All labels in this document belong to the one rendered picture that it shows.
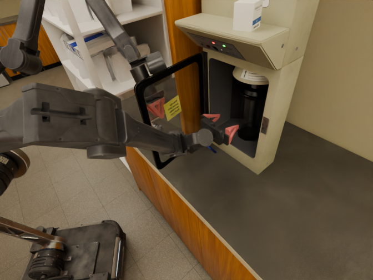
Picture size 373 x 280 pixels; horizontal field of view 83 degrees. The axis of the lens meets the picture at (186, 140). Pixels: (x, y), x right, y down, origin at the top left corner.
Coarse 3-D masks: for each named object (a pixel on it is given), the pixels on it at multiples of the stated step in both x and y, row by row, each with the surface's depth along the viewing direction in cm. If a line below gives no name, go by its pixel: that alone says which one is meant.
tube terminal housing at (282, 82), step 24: (216, 0) 63; (288, 0) 48; (312, 0) 51; (288, 24) 51; (288, 48) 54; (264, 72) 62; (288, 72) 61; (288, 96) 69; (216, 144) 103; (264, 144) 77; (264, 168) 90
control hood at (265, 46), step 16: (192, 16) 67; (208, 16) 65; (192, 32) 64; (208, 32) 57; (224, 32) 53; (240, 32) 51; (256, 32) 50; (272, 32) 49; (288, 32) 51; (240, 48) 54; (256, 48) 49; (272, 48) 50; (272, 64) 54
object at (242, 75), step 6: (234, 72) 76; (240, 72) 72; (246, 72) 70; (252, 72) 69; (240, 78) 73; (246, 78) 71; (252, 78) 70; (258, 78) 69; (264, 78) 69; (258, 84) 70; (264, 84) 70
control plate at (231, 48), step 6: (192, 36) 67; (198, 36) 64; (198, 42) 70; (204, 42) 66; (210, 42) 63; (216, 42) 60; (222, 42) 57; (210, 48) 69; (222, 48) 62; (228, 48) 59; (234, 48) 57; (228, 54) 65; (234, 54) 62; (240, 54) 59
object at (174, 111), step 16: (192, 64) 76; (144, 80) 64; (160, 80) 68; (176, 80) 74; (192, 80) 80; (144, 96) 67; (160, 96) 72; (176, 96) 77; (192, 96) 84; (160, 112) 75; (176, 112) 81; (192, 112) 88; (176, 128) 85; (192, 128) 93; (160, 160) 87
